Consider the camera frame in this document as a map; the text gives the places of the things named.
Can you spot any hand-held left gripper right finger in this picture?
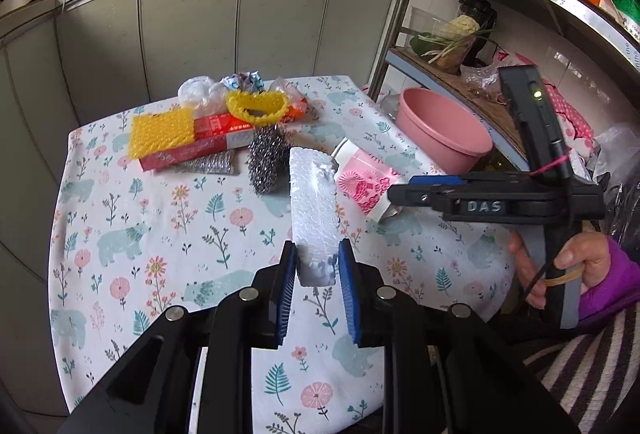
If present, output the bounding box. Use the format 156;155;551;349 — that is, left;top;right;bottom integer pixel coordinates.
338;238;581;434

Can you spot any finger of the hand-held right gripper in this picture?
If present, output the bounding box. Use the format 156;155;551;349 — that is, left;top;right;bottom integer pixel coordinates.
407;174;469;188
387;183;468;215

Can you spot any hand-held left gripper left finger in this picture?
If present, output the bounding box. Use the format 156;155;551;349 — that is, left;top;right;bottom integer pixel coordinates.
57;240;299;434

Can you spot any pink plastic basin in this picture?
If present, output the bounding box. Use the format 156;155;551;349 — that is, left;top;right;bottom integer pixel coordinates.
395;88;495;176

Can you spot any white foam block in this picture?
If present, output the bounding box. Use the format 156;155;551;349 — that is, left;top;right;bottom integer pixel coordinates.
289;147;341;288

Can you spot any red cardboard box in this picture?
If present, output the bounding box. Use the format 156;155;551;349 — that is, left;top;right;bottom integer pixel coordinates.
139;111;257;172

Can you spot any clear plastic bag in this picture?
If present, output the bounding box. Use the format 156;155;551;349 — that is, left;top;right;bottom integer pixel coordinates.
177;75;231;113

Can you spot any person's right forearm purple sleeve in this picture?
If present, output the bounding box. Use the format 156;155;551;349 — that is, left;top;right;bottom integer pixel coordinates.
577;237;640;331

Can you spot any person's right hand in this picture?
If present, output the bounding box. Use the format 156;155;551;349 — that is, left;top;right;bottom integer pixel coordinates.
507;231;613;310

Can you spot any pink floral paper cup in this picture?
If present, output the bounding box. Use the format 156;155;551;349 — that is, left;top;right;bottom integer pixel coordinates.
330;137;418;223

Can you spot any pink polka dot cloth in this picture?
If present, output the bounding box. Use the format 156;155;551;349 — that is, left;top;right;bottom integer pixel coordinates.
494;52;597;156

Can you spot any printed vegetable bag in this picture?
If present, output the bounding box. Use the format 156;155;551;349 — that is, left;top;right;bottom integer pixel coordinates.
430;34;477;76

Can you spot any dark green vegetable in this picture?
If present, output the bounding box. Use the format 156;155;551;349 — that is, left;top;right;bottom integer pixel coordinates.
410;37;437;58

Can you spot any container with vegetables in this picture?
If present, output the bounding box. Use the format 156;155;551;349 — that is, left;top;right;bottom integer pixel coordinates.
412;29;497;66

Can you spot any steel wool scrubber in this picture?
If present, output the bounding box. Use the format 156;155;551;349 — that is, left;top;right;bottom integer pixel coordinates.
248;124;292;196
175;148;241;175

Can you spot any floral bear tablecloth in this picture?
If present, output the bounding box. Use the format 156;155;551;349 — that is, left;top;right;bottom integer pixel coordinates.
47;74;517;434

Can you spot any orange snack packet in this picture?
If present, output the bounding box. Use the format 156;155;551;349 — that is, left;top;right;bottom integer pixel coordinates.
270;79;309;123

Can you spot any cauliflower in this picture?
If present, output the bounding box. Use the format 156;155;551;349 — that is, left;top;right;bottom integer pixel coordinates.
435;14;481;40

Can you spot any clear plastic container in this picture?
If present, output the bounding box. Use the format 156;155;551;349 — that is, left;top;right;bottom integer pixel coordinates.
400;7;442;50

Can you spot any black blender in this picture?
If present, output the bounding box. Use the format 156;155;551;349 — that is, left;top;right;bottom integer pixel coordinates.
457;0;499;66

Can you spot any person's striped clothing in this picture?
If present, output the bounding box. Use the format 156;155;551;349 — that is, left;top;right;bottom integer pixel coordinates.
500;309;640;434

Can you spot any crumpled silver wrapper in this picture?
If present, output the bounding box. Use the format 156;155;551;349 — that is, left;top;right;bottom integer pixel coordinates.
222;71;266;94

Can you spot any green and white bag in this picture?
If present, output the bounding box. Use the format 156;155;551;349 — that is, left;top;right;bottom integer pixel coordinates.
585;0;640;29

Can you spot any yellow foam net ring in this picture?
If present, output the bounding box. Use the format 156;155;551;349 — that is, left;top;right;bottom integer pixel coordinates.
226;89;291;126

